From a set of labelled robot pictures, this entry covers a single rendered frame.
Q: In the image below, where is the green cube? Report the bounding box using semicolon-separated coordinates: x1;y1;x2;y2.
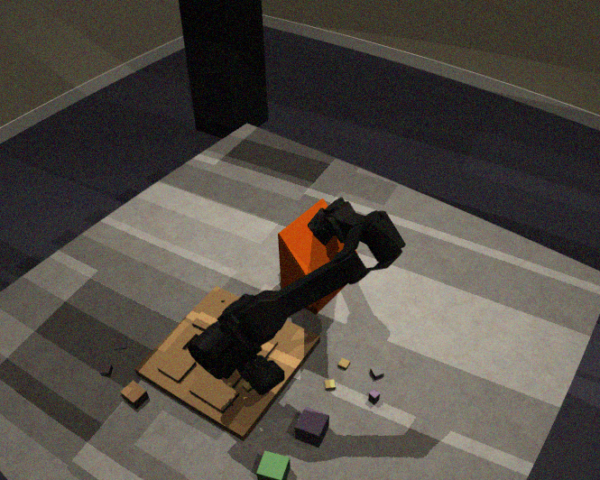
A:
256;451;291;480

